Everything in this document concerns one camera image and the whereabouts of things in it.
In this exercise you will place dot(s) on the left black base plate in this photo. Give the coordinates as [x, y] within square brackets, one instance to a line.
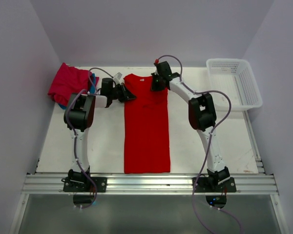
[97, 184]

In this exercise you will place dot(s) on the white plastic basket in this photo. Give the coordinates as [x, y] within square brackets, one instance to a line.
[235, 78]

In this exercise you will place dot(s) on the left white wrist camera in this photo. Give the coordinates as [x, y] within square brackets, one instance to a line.
[118, 76]

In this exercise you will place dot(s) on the aluminium mounting rail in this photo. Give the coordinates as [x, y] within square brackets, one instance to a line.
[152, 184]

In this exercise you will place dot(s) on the folded teal t shirt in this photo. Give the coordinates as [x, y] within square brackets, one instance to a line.
[92, 89]

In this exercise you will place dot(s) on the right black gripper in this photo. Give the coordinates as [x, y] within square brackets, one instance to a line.
[156, 84]

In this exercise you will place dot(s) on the folded magenta t shirt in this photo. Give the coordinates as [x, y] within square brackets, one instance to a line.
[67, 80]

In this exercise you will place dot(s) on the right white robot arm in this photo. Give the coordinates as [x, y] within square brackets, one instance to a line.
[202, 118]

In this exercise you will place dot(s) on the bright red t shirt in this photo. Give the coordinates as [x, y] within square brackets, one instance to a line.
[146, 146]

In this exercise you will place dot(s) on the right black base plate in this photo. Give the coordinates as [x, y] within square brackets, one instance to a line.
[203, 186]

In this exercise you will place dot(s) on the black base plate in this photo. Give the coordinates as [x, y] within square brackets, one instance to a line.
[97, 184]
[203, 186]

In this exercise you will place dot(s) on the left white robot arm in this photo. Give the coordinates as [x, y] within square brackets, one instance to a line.
[79, 116]

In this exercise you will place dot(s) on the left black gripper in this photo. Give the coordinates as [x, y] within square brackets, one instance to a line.
[123, 92]

